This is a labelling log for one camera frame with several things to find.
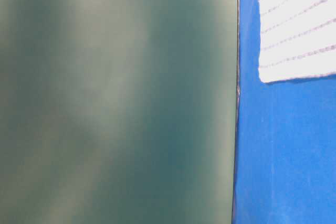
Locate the white striped towel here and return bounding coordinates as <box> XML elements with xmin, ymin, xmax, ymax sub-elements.
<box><xmin>258</xmin><ymin>0</ymin><xmax>335</xmax><ymax>83</ymax></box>

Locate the blue table cloth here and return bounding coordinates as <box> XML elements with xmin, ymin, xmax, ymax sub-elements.
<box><xmin>233</xmin><ymin>0</ymin><xmax>335</xmax><ymax>223</ymax></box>

